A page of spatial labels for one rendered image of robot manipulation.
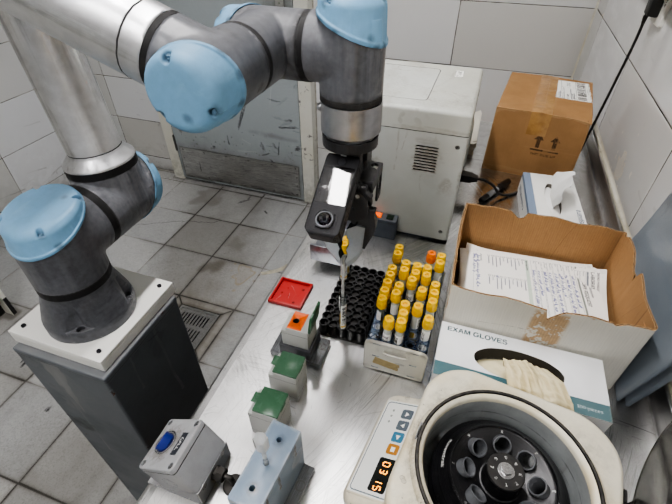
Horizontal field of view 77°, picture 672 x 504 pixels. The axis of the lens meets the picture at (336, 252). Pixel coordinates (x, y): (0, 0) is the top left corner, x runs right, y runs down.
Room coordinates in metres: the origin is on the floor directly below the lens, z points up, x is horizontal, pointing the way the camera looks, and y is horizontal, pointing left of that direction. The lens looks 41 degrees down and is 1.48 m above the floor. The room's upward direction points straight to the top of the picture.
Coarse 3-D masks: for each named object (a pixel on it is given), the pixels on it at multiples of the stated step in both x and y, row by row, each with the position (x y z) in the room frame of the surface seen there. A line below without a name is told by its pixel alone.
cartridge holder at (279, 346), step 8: (280, 336) 0.47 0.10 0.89; (280, 344) 0.43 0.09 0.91; (312, 344) 0.43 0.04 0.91; (320, 344) 0.45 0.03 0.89; (328, 344) 0.45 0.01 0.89; (272, 352) 0.43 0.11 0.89; (280, 352) 0.43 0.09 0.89; (296, 352) 0.42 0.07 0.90; (304, 352) 0.42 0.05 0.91; (312, 352) 0.43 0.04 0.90; (320, 352) 0.43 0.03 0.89; (312, 360) 0.42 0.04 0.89; (320, 360) 0.42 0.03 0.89
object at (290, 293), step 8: (280, 280) 0.61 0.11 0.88; (288, 280) 0.62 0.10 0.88; (296, 280) 0.61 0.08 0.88; (280, 288) 0.60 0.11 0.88; (288, 288) 0.60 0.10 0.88; (296, 288) 0.60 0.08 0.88; (304, 288) 0.60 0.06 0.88; (272, 296) 0.57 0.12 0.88; (280, 296) 0.57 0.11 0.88; (288, 296) 0.57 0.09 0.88; (296, 296) 0.57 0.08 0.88; (304, 296) 0.57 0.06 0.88; (280, 304) 0.55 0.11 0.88; (288, 304) 0.55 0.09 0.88; (296, 304) 0.55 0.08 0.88
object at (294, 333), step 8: (296, 312) 0.47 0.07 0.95; (288, 320) 0.45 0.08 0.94; (296, 320) 0.45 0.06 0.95; (304, 320) 0.45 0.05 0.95; (288, 328) 0.43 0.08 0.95; (296, 328) 0.43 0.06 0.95; (304, 328) 0.43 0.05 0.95; (288, 336) 0.43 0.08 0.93; (296, 336) 0.43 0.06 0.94; (304, 336) 0.42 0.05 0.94; (312, 336) 0.44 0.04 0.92; (288, 344) 0.43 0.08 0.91; (296, 344) 0.43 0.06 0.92; (304, 344) 0.42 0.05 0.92
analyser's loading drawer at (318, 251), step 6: (348, 222) 0.74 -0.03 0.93; (318, 240) 0.70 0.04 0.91; (342, 240) 0.70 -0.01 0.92; (312, 246) 0.66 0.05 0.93; (318, 246) 0.66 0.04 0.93; (324, 246) 0.66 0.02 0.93; (312, 252) 0.66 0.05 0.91; (318, 252) 0.66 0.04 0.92; (324, 252) 0.65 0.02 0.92; (312, 258) 0.66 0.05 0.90; (318, 258) 0.66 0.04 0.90; (324, 258) 0.65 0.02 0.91; (330, 258) 0.65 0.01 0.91; (336, 264) 0.65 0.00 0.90
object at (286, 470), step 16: (272, 432) 0.25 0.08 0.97; (288, 432) 0.25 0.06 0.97; (272, 448) 0.23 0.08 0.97; (288, 448) 0.23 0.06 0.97; (256, 464) 0.21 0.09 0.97; (272, 464) 0.21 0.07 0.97; (288, 464) 0.22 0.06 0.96; (304, 464) 0.25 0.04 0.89; (240, 480) 0.19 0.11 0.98; (256, 480) 0.19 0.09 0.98; (272, 480) 0.19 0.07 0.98; (288, 480) 0.22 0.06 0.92; (304, 480) 0.23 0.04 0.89; (240, 496) 0.18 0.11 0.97; (256, 496) 0.18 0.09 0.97; (272, 496) 0.19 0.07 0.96; (288, 496) 0.21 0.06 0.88
